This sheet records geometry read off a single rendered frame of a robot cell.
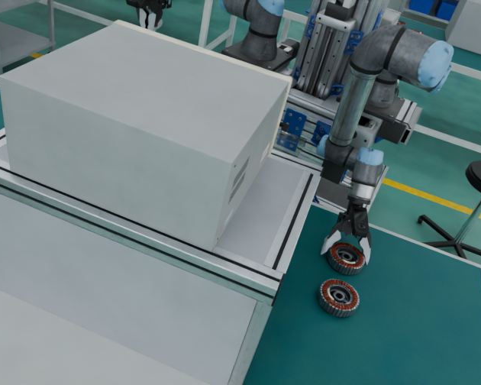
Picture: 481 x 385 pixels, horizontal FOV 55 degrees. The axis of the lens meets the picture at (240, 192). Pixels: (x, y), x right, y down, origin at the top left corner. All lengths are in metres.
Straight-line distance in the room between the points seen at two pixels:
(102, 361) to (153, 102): 0.59
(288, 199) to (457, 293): 0.76
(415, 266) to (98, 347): 1.00
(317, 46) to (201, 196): 1.25
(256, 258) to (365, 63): 0.71
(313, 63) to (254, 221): 1.12
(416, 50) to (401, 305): 0.71
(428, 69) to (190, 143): 0.76
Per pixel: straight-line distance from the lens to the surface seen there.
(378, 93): 1.78
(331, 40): 1.93
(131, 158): 0.80
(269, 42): 1.90
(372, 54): 1.34
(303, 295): 1.34
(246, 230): 0.91
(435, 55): 1.32
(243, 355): 1.00
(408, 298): 1.49
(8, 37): 4.01
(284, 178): 1.08
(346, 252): 1.50
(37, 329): 1.19
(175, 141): 0.75
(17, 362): 1.15
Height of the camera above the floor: 1.72
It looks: 37 degrees down
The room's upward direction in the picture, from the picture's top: 15 degrees clockwise
